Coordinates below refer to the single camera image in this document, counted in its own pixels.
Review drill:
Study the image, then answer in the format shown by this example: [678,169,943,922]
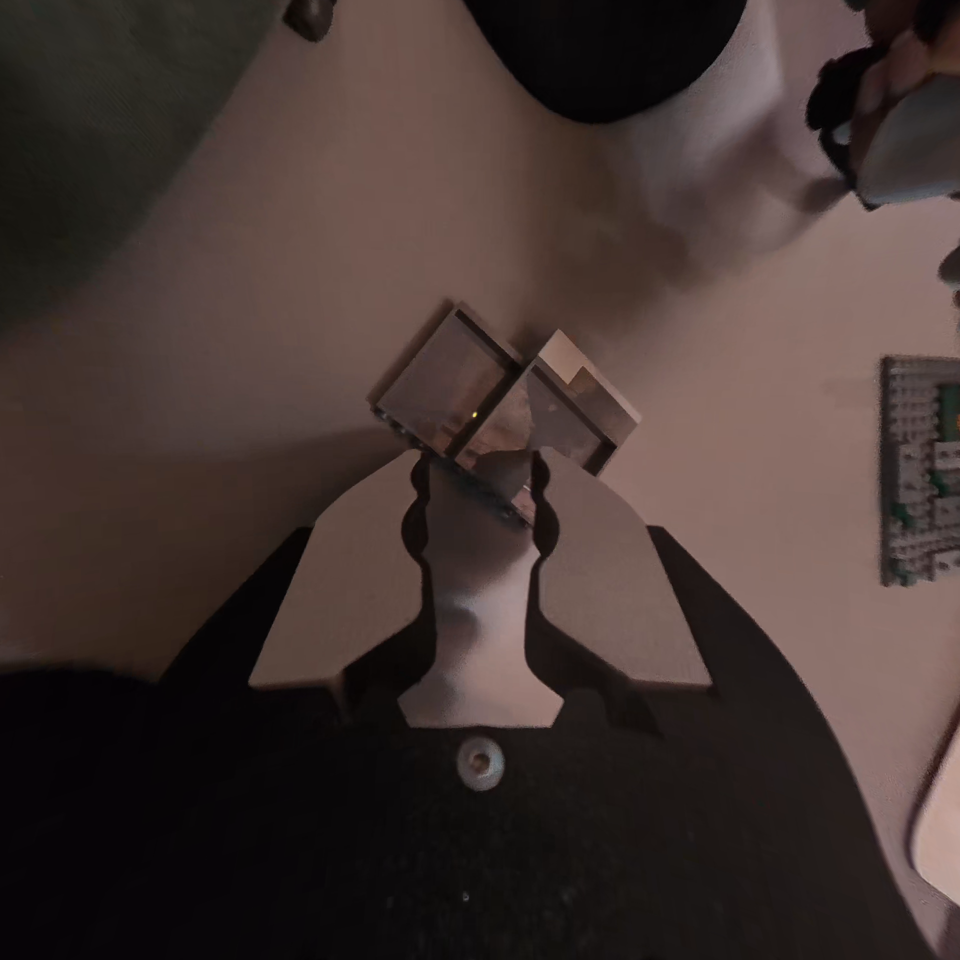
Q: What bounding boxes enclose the small dark plastic piece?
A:
[287,0,333,42]

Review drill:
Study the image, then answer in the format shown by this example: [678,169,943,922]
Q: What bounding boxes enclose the black dimpled armrest pad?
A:
[461,0,751,125]

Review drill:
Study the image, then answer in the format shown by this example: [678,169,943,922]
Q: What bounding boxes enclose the person's left hand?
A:
[855,22,960,125]

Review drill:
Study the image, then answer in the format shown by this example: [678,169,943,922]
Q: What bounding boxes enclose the dark grey brick baseplate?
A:
[879,356,960,588]

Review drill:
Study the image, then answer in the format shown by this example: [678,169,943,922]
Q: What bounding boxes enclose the grey desk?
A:
[0,0,960,954]

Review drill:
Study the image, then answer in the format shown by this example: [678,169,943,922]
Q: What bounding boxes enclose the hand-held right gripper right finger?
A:
[525,447,714,695]

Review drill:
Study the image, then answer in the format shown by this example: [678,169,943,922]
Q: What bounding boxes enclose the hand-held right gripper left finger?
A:
[247,448,438,717]

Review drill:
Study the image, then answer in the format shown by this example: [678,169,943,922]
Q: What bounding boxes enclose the person in green sweatshirt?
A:
[0,0,282,335]

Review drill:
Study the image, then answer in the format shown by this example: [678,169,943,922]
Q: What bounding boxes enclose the long grey brick assembly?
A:
[366,300,644,530]

